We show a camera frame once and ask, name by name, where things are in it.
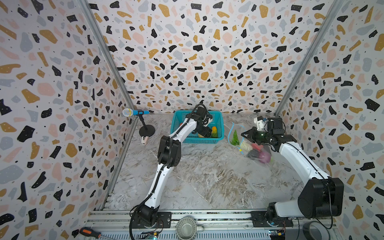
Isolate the aluminium rail frame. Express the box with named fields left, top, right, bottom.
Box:
left=79, top=209, right=342, bottom=240

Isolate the blue microphone on stand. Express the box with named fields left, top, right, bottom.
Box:
left=123, top=108, right=156, bottom=138

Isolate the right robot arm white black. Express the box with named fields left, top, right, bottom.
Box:
left=241, top=117, right=344, bottom=222

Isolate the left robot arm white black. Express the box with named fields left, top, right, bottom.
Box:
left=133, top=102, right=213, bottom=227

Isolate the teal plastic basket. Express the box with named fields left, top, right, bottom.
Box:
left=169, top=110, right=225, bottom=144

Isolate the red toy pepper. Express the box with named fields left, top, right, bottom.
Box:
left=251, top=143, right=265, bottom=152

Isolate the green toy leaf vegetable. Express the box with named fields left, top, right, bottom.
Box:
left=230, top=130, right=240, bottom=146

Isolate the yellow green toy mango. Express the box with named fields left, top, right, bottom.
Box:
left=211, top=126, right=218, bottom=138

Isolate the purple toy onion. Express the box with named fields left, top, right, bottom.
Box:
left=258, top=152, right=272, bottom=164

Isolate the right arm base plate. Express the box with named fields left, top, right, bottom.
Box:
left=250, top=210, right=294, bottom=228

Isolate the grey tape roll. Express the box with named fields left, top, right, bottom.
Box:
left=303, top=221, right=331, bottom=240

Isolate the orange handled screwdriver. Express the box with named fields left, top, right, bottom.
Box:
left=79, top=228, right=112, bottom=240

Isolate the black corrugated cable hose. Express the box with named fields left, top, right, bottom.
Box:
left=128, top=103, right=208, bottom=240

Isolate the clear zip top bag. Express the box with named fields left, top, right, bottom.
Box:
left=227, top=123, right=273, bottom=164

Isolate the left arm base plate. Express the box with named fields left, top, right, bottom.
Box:
left=130, top=212, right=172, bottom=229

